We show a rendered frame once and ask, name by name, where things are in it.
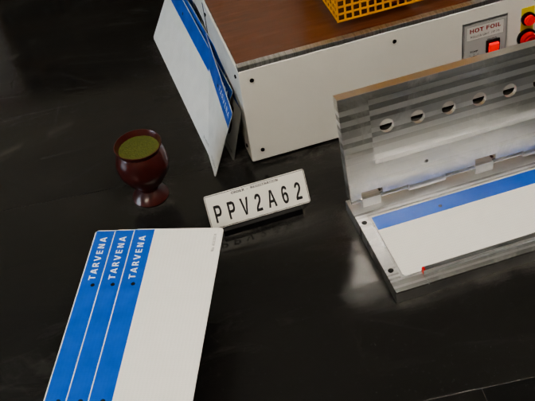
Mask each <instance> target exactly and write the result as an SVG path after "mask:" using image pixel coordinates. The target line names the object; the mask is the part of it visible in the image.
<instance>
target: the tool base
mask: <svg viewBox="0 0 535 401"><path fill-rule="evenodd" d="M522 155H523V152H522V151H521V152H518V153H515V154H510V155H507V156H505V157H501V158H496V159H495V158H491V157H490V155H489V156H486V157H484V158H479V159H475V165H473V166H470V167H467V168H464V169H459V170H456V171H453V172H450V173H446V180H445V181H440V182H436V183H434V184H431V185H426V186H423V187H420V188H418V189H413V190H410V191H409V190H408V185H405V186H402V187H399V188H396V189H391V190H389V191H385V192H382V191H379V190H378V189H373V190H370V191H367V192H364V193H362V194H361V199H358V200H354V201H350V200H346V211H347V212H348V214H349V216H350V218H351V220H352V221H353V224H354V226H355V227H356V229H357V231H358V233H359V235H360V237H361V238H362V240H363V242H364V244H365V246H366V247H367V249H368V251H369V253H370V255H371V256H372V258H373V261H374V262H375V264H376V266H377V268H378V270H379V271H380V273H381V276H382V277H383V279H384V281H385V283H386V285H387V287H388V288H389V290H390V292H391V294H392V296H393V297H394V299H395V301H396V303H399V302H404V301H407V300H409V299H413V298H417V297H419V296H422V295H425V294H430V293H432V292H435V291H438V290H442V289H445V288H448V287H451V286H455V285H458V284H461V283H464V282H468V281H470V280H474V279H477V278H481V277H483V276H487V275H489V274H493V273H497V272H499V271H503V270H506V269H510V268H512V267H516V266H519V265H522V264H525V263H529V262H532V261H535V241H532V242H529V243H525V244H522V245H519V246H516V247H512V248H509V249H506V250H504V251H499V252H496V253H493V254H491V255H486V256H483V257H481V258H477V259H473V260H471V261H467V262H465V263H460V264H457V265H454V266H452V267H447V268H444V269H442V270H439V271H434V272H432V273H429V274H425V275H424V274H423V272H422V271H420V272H417V273H415V274H410V275H407V276H404V275H402V274H401V272H400V270H399V268H398V266H397V265H396V263H395V261H394V259H393V258H392V256H391V254H390V252H389V250H388V248H387V247H386V246H385V243H384V241H383V239H382V238H381V236H380V234H379V233H378V231H377V229H376V227H375V226H374V224H373V222H372V220H371V218H372V217H373V216H377V215H380V214H382V213H386V212H390V211H393V210H396V209H398V208H403V207H406V206H409V205H412V204H417V203H420V202H423V201H427V200H430V199H433V198H436V197H441V196H443V195H447V194H449V193H454V192H457V191H460V190H463V189H468V188H470V187H473V186H476V185H481V184H484V183H487V182H490V181H494V180H497V179H500V178H503V177H508V176H510V175H514V174H516V173H521V172H524V171H527V170H530V169H535V154H531V155H528V156H525V157H522ZM362 221H367V224H365V225H364V224H362V223H361V222H362ZM389 268H392V269H393V270H394V272H392V273H389V272H388V269H389Z"/></svg>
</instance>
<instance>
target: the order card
mask: <svg viewBox="0 0 535 401"><path fill-rule="evenodd" d="M204 202H205V207H206V210H207V213H208V217H209V222H210V225H211V228H224V227H227V226H229V225H233V224H238V223H240V222H243V221H246V220H251V219H254V218H257V217H260V216H265V215H267V214H271V213H273V212H278V211H281V210H284V209H287V208H292V207H295V206H298V205H301V204H305V203H308V202H310V196H309V192H308V188H307V182H306V178H305V174H304V171H303V169H298V170H296V171H292V172H290V173H285V174H281V175H279V176H276V177H271V178H268V179H265V180H262V181H257V182H254V183H251V184H248V185H243V186H240V187H237V188H234V189H229V190H226V191H224V192H220V193H215V194H213V195H209V196H207V197H204Z"/></svg>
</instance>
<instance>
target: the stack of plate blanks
mask: <svg viewBox="0 0 535 401"><path fill-rule="evenodd" d="M115 231H116V230H107V231H97V232H96V233H95V236H94V239H93V241H92V246H91V249H90V252H89V254H88V259H87V262H86V264H85V267H84V272H83V274H82V277H81V280H80V285H79V287H78V291H77V293H76V297H75V300H74V303H73V306H72V310H71V313H70V316H69V319H68V324H67V326H66V329H65V331H64V336H63V339H62V342H61V346H60V349H59V352H58V354H57V359H56V362H55V364H54V367H53V372H52V375H51V377H50V381H49V385H48V387H47V390H46V393H45V397H44V400H43V401H65V400H66V397H67V394H68V390H69V386H70V383H71V381H72V376H73V373H74V370H75V366H76V362H77V359H78V356H79V353H80V348H81V345H82V342H83V339H84V334H85V332H86V328H87V326H88V321H89V318H90V315H91V311H92V307H93V304H94V301H95V298H96V293H97V290H98V287H99V284H100V279H101V277H102V273H103V269H104V266H105V263H106V260H107V255H108V252H109V249H110V246H111V242H112V239H113V235H114V233H115Z"/></svg>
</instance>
